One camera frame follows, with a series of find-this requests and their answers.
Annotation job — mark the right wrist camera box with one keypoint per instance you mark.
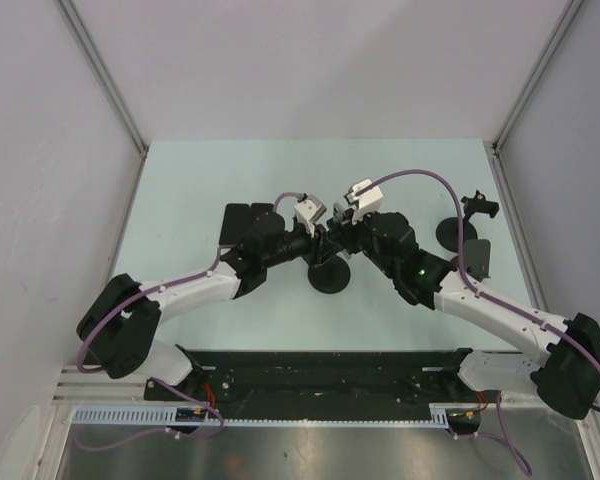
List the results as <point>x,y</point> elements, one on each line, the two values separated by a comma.
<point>363,197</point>

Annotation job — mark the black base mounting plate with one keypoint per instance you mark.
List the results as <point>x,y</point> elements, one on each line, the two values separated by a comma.
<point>415,376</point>

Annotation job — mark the black phone stand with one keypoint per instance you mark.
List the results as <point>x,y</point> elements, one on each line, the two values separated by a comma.
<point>447,231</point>
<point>331,277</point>

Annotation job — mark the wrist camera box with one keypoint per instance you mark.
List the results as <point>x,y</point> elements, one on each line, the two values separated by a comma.
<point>307,213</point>
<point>363,197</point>

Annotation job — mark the black phone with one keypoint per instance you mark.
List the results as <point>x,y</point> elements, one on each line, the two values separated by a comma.
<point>236,220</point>

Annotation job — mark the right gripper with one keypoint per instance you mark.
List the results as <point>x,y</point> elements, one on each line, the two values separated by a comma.
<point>350,230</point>

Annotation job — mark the white cable duct rail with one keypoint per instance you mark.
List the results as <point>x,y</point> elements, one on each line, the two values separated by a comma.
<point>176,416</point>

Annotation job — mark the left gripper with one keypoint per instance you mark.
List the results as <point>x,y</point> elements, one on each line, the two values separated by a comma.
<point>321,246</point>

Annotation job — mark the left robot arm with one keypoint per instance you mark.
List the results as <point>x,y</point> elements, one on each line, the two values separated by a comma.
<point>118,333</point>

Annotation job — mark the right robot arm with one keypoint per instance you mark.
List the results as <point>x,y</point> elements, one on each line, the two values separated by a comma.
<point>557,359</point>

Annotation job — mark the brown base phone stand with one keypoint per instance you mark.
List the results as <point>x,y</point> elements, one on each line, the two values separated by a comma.
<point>477,258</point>

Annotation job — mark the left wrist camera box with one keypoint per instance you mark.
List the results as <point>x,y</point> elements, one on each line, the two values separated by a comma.
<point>307,213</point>

